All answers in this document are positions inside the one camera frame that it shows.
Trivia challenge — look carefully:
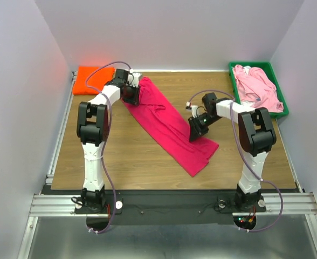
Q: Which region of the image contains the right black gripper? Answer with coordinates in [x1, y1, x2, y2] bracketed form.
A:
[188, 113, 221, 142]

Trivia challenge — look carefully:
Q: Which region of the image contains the magenta t-shirt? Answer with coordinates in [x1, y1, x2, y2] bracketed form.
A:
[125, 77, 219, 177]

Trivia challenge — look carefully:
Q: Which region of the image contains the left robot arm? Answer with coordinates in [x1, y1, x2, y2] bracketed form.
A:
[73, 69, 143, 213]

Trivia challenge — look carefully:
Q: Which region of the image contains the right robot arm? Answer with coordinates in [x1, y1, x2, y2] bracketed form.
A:
[185, 90, 277, 210]

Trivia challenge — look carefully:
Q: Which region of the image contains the folded orange t-shirt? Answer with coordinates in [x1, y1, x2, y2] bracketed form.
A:
[72, 66, 115, 96]

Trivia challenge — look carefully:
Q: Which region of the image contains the pink t-shirt in bin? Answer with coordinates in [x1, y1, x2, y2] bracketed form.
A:
[232, 64, 284, 113]

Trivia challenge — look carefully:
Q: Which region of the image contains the white garment in bin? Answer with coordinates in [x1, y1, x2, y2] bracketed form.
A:
[242, 66, 252, 76]

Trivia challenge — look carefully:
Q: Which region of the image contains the green plastic bin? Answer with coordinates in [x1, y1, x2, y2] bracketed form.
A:
[229, 61, 289, 119]

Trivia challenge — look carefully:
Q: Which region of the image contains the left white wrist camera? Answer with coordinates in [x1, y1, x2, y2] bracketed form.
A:
[128, 72, 143, 87]

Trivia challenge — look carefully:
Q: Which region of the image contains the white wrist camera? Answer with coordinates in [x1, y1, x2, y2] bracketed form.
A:
[185, 101, 201, 118]
[128, 72, 143, 87]

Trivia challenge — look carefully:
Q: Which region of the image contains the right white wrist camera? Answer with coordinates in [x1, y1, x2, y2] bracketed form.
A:
[185, 101, 201, 118]

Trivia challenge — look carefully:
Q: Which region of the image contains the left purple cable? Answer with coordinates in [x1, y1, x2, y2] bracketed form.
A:
[86, 60, 134, 235]

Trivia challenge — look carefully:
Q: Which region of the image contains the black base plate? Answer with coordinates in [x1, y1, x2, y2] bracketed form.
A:
[39, 188, 268, 226]

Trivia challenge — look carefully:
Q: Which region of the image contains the aluminium frame rail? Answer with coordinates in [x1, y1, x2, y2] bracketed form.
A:
[30, 193, 317, 217]

